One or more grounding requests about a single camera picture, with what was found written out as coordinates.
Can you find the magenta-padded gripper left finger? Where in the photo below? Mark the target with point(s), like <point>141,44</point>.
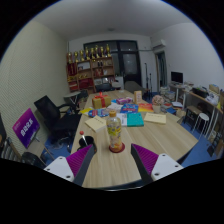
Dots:
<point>58,168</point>

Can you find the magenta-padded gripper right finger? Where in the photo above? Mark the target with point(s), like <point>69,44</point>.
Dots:
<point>166,166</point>

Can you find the clear yellow-labelled drink bottle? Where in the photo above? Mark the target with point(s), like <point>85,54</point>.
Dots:
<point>114,133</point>

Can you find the black mug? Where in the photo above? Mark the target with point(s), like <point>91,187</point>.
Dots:
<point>90,144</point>

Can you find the red-tipped stick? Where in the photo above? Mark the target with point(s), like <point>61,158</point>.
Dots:
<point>82,133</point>

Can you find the flat round red coaster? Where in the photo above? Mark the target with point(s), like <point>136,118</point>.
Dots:
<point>122,149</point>

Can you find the black office chair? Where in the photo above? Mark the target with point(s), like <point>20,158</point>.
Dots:
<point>58,120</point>

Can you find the purple sign board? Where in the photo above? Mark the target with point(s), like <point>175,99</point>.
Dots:
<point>26,128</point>

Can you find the pale yellow notebook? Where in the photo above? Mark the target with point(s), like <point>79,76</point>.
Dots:
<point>95,123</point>

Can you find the white round stool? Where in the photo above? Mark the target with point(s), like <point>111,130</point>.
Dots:
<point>201,116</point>

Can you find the orange book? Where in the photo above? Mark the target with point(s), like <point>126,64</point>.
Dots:
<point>145,107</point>

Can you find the white book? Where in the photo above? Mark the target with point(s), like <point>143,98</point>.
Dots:
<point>123,119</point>

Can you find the pink flowers in white pot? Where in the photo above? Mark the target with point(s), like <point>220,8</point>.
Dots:
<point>158,100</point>

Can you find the blue and red packet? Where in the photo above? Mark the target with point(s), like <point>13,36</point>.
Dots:
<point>99,112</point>

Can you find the blue book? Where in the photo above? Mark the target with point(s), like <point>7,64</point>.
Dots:
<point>129,108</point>

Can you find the small round white table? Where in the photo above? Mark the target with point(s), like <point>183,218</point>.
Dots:
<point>71,95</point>

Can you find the small tan box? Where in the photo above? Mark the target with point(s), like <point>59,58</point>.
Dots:
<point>137,96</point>

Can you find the cluttered wooden side desk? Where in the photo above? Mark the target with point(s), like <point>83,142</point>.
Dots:
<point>203,100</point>

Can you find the small pink box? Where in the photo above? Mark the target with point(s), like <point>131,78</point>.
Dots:
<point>124,100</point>

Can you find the yellow gift box red ribbon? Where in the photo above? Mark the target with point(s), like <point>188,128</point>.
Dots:
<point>101,101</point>

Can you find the tan chair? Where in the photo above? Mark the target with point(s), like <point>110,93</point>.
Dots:
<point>133,87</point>

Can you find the black computer monitor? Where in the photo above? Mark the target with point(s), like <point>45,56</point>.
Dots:
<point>177,77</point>

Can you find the dark grey chair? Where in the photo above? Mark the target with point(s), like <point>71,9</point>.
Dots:
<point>103,87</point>

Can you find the red wooden shelf unit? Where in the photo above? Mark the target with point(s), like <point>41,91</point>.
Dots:
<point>90,71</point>

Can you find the dark framed glass door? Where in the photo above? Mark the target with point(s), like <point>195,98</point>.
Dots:
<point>128,63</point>

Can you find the white wall air conditioner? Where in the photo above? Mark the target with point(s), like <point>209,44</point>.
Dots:
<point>159,44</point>

